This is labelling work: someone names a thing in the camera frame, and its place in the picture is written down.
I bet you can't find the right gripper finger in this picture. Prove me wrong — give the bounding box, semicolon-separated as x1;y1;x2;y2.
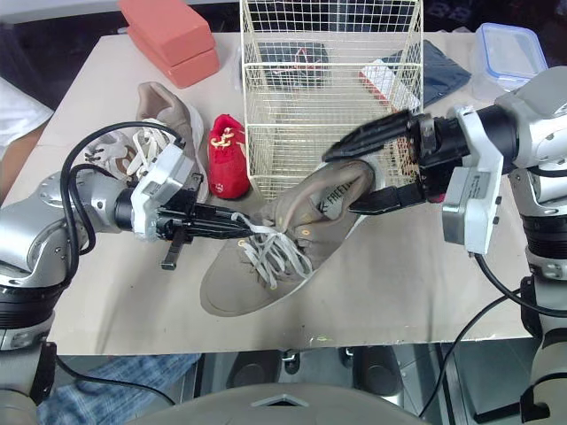
322;109;416;163
349;182;429;216

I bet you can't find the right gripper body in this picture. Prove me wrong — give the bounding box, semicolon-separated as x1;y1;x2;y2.
408;113;471;205

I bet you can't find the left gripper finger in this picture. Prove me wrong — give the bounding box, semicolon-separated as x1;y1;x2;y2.
197;206;263;243

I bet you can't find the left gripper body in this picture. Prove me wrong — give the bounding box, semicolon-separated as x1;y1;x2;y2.
152;204;201;271

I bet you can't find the large taupe lace-up shoe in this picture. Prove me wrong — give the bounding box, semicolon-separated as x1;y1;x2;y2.
135;81;210;204
198;158;378;317

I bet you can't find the red and white pack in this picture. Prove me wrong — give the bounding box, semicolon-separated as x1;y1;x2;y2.
357;58;423;112

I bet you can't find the small red shoe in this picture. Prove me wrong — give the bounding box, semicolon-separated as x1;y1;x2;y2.
206;113;252;198

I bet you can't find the dark blue cloth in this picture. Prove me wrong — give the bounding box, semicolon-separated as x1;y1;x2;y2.
422;39;472;108

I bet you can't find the small white beige sneaker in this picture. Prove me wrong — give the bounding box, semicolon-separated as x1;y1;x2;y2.
82;127;175;183

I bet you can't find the clear box with blue lid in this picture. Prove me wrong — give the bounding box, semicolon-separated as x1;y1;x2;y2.
469;22;549;104

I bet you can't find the orange-red foam block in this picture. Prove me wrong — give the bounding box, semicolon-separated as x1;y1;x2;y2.
118;0;214;66
127;26;221;90

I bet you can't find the person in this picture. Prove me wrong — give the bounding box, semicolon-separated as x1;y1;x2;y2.
36;352;204;425

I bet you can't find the robot body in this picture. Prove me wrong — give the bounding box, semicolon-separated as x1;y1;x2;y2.
128;346;429;425

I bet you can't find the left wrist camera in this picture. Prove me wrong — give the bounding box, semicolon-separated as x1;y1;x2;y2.
130;143;199;243

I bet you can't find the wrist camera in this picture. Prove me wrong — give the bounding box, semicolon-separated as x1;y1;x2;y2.
441;105;506;257
130;143;199;243

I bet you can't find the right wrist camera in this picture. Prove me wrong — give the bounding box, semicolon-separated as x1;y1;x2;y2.
441;105;506;257

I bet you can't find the cream wire basket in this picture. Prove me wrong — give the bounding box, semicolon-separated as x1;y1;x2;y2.
238;0;425;199

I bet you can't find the black pouch with red cord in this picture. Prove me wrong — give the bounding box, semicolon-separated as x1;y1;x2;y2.
255;42;332;90

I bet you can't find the black cable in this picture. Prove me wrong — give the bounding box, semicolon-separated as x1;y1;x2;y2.
54;353;179;407
416;251;567;420
60;120;187;284

